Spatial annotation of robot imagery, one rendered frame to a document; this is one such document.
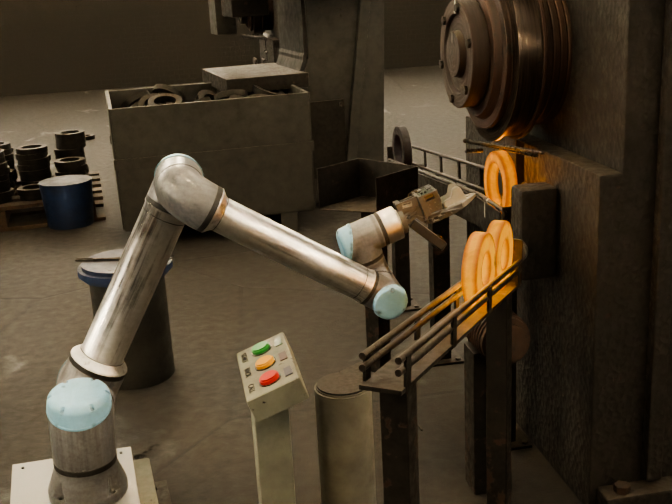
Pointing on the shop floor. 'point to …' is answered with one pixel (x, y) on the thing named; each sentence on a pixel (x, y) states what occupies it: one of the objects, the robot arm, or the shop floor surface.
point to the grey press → (319, 69)
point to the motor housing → (475, 404)
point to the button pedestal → (272, 420)
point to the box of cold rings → (216, 144)
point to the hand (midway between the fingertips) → (471, 198)
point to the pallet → (16, 197)
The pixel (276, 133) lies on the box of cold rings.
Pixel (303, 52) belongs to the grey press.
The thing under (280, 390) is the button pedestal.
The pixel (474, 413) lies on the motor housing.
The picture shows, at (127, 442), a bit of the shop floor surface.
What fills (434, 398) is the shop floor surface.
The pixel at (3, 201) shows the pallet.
